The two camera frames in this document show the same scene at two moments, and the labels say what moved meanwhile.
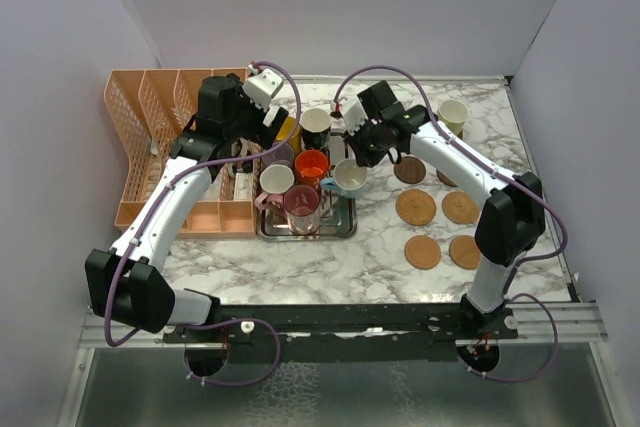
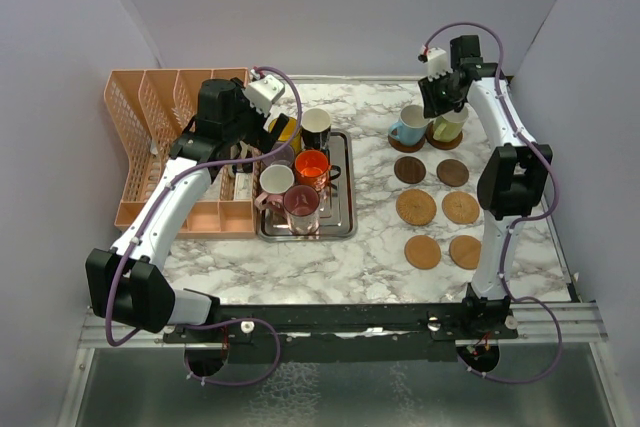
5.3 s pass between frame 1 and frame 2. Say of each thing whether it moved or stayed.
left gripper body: stayed
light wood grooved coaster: stayed
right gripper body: moved
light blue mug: moved
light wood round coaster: stayed
